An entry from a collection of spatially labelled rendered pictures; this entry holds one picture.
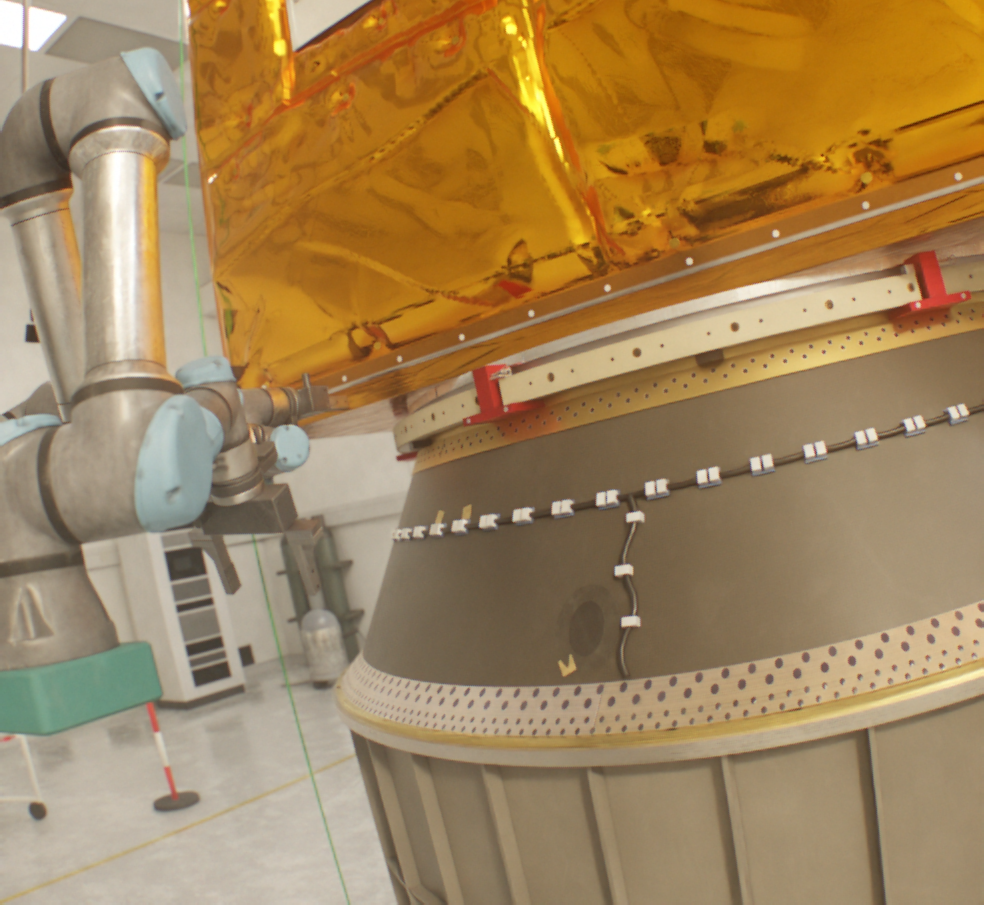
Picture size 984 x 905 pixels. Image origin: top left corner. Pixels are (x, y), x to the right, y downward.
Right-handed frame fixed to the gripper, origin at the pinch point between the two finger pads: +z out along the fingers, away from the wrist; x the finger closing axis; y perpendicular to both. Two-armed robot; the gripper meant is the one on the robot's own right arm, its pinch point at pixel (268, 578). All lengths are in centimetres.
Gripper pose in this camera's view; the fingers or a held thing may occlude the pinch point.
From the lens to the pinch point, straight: 123.0
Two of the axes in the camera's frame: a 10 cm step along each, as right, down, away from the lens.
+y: -2.5, 3.6, -9.0
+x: 9.5, -1.0, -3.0
